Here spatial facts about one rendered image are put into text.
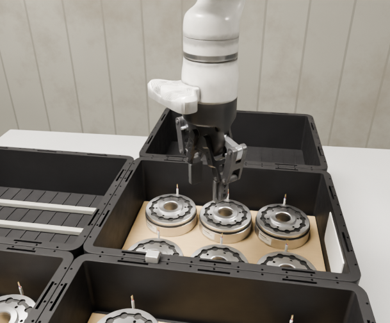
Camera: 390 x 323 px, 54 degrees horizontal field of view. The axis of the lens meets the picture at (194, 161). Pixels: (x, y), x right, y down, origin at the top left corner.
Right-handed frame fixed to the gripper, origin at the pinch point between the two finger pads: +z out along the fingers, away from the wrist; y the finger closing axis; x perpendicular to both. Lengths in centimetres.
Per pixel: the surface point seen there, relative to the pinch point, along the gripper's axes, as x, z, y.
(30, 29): -26, 9, 200
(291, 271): -2.9, 7.4, -15.4
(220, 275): 5.4, 7.4, -10.3
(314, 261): -16.8, 17.4, -10.1
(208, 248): -1.1, 14.3, 0.7
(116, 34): -63, 11, 166
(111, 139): -19, 31, 83
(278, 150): -44, 18, 24
